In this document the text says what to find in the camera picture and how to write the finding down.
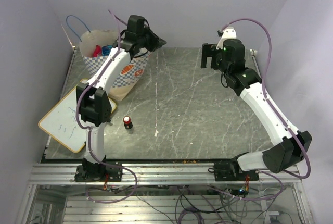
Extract blue checkered paper bag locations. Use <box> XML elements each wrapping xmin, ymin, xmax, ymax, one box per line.
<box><xmin>79</xmin><ymin>15</ymin><xmax>152</xmax><ymax>101</ymax></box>

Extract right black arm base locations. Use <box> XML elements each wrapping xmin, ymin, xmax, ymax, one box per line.
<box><xmin>210</xmin><ymin>162</ymin><xmax>259</xmax><ymax>182</ymax></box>

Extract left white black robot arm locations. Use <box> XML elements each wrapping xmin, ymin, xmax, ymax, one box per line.
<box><xmin>75</xmin><ymin>15</ymin><xmax>166</xmax><ymax>181</ymax></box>

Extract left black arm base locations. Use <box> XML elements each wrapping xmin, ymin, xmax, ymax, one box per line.
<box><xmin>74</xmin><ymin>160</ymin><xmax>122</xmax><ymax>182</ymax></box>

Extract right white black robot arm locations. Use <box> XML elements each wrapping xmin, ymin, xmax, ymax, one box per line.
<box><xmin>201</xmin><ymin>39</ymin><xmax>312</xmax><ymax>180</ymax></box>

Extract red black small bottle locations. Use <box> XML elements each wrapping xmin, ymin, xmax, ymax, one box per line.
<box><xmin>123</xmin><ymin>116</ymin><xmax>133</xmax><ymax>130</ymax></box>

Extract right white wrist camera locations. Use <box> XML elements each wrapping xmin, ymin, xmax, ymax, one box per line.
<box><xmin>216</xmin><ymin>27</ymin><xmax>237</xmax><ymax>50</ymax></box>

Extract small whiteboard with yellow frame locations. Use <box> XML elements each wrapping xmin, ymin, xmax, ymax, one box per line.
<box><xmin>38</xmin><ymin>78</ymin><xmax>117</xmax><ymax>156</ymax></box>

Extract aluminium rail frame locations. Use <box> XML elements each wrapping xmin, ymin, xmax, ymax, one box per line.
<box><xmin>29</xmin><ymin>161</ymin><xmax>302</xmax><ymax>186</ymax></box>

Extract loose cables under table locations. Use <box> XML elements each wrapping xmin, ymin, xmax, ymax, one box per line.
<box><xmin>85</xmin><ymin>179</ymin><xmax>287</xmax><ymax>224</ymax></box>

